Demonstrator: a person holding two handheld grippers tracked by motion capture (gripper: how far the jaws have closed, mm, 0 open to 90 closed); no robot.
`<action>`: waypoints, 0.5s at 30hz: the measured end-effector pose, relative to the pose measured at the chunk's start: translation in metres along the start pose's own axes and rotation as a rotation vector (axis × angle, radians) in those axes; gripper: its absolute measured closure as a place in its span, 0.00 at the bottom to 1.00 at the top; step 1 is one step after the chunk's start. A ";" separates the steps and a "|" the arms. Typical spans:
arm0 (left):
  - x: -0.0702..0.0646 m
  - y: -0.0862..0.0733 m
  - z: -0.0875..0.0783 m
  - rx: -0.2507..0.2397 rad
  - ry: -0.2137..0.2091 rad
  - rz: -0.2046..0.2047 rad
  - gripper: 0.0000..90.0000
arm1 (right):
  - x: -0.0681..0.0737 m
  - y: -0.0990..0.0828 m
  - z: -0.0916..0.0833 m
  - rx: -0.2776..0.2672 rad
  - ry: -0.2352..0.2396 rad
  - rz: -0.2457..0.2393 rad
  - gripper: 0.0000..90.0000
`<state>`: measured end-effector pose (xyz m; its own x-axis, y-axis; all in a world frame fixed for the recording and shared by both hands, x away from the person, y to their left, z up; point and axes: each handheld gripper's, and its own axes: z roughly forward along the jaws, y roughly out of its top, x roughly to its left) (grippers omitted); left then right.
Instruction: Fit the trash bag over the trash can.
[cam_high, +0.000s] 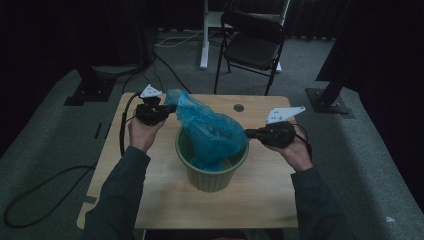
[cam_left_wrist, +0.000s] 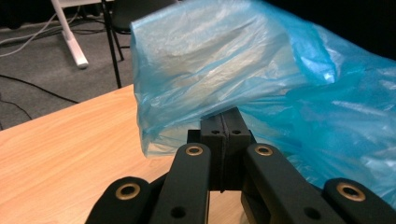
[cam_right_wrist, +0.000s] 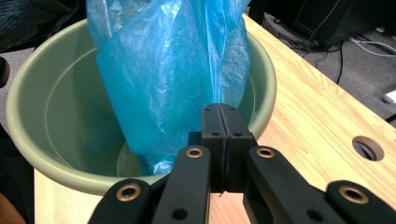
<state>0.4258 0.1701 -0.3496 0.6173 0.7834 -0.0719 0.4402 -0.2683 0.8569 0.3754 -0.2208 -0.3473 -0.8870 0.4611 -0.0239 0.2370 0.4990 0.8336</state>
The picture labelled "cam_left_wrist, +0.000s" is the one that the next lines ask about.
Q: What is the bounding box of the white floor cable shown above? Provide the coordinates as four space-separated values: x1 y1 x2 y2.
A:
0 12 82 59

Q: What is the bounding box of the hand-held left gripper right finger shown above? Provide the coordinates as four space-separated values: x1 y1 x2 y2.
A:
223 106 258 192

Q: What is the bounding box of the thin black floor cable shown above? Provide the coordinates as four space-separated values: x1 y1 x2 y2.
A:
0 98 33 121

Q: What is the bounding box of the black folding chair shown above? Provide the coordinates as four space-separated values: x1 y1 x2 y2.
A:
101 0 179 90

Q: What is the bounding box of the white desk leg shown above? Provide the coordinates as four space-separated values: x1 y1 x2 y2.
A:
50 0 90 70

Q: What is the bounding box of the blue transparent plastic container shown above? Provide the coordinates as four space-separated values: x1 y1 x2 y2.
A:
130 0 396 209

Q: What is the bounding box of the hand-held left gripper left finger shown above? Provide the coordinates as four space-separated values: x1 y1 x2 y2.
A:
187 114 226 192

